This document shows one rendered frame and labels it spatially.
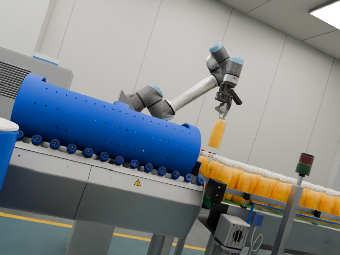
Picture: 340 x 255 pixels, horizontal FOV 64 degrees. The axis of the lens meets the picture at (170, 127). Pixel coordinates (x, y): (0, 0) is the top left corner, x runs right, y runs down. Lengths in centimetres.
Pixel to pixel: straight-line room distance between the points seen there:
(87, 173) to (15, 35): 298
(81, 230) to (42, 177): 104
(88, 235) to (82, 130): 120
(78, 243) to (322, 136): 489
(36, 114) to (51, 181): 30
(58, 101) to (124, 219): 65
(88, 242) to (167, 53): 305
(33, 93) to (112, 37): 312
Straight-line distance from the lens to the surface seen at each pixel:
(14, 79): 301
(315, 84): 587
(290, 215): 150
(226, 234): 137
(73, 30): 433
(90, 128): 128
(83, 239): 234
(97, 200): 138
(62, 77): 295
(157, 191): 140
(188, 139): 140
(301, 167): 148
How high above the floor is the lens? 118
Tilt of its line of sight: level
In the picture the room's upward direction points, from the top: 17 degrees clockwise
